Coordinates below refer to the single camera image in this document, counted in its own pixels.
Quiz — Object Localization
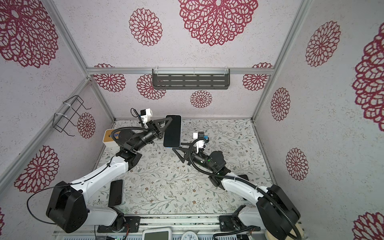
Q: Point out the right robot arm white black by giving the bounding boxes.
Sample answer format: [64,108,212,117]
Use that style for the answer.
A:
[173,141,303,240]

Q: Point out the round white dial timer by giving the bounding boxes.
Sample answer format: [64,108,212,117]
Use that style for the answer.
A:
[181,231,199,240]

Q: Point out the grey wall shelf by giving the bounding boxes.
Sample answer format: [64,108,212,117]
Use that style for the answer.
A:
[152,69,231,90]

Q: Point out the white box with wooden top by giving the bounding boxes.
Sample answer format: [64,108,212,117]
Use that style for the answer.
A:
[103,129,119,148]

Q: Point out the black phone front left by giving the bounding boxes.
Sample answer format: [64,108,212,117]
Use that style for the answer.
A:
[108,180,124,208]

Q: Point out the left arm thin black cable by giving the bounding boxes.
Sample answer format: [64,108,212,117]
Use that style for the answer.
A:
[26,155,118,225]

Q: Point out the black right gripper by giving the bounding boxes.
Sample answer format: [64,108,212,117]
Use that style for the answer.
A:
[176,142,217,175]

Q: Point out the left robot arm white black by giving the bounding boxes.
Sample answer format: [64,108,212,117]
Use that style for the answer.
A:
[46,117,173,233]

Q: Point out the black wire wall basket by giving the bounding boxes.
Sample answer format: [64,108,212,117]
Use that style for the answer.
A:
[52,95,91,137]

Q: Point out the white digital display device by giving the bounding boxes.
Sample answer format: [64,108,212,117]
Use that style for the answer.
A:
[142,228,173,240]

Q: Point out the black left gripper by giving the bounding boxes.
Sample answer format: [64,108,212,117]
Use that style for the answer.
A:
[133,117,174,153]

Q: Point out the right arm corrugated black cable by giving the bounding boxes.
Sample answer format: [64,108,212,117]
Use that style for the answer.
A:
[188,137,302,240]

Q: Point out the beige sponge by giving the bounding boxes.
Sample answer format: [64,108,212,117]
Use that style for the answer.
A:
[287,223,304,240]

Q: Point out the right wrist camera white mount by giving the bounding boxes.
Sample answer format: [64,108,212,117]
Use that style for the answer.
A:
[193,132,209,153]

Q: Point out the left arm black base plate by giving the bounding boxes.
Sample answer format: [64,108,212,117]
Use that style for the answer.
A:
[97,216,141,233]

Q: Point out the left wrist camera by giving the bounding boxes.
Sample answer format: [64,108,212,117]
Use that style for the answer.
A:
[140,109,153,124]

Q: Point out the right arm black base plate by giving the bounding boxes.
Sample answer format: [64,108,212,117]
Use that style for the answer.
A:
[219,215,261,232]

